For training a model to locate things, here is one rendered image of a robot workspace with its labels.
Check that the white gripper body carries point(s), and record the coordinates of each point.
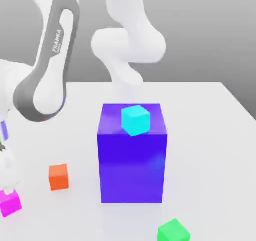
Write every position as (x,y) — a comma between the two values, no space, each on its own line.
(9,169)

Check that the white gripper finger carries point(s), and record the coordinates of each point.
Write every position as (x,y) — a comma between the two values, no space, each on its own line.
(9,189)

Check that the small magenta cube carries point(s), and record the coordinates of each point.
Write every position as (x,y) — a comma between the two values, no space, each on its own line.
(12,205)

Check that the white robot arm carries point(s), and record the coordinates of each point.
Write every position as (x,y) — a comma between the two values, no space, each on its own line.
(128,45)

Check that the small orange cube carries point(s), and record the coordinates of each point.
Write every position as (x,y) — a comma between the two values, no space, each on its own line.
(59,178)

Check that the small cyan cube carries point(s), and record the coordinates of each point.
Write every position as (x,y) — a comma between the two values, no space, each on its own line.
(136,121)

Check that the small green cube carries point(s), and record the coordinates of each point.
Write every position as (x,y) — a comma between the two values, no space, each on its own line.
(173,232)

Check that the large blue box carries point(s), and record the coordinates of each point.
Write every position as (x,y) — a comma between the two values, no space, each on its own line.
(132,169)

